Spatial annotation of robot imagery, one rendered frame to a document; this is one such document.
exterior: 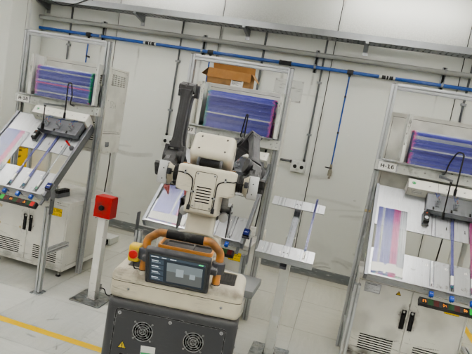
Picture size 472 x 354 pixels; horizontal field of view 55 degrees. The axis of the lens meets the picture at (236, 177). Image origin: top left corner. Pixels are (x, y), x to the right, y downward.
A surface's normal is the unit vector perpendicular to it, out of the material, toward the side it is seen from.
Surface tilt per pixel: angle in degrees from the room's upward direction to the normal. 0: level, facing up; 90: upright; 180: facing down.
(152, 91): 90
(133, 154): 90
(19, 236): 90
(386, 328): 90
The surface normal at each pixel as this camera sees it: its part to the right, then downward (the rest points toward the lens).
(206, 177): -0.06, -0.03
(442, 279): -0.04, -0.64
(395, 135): -0.24, 0.08
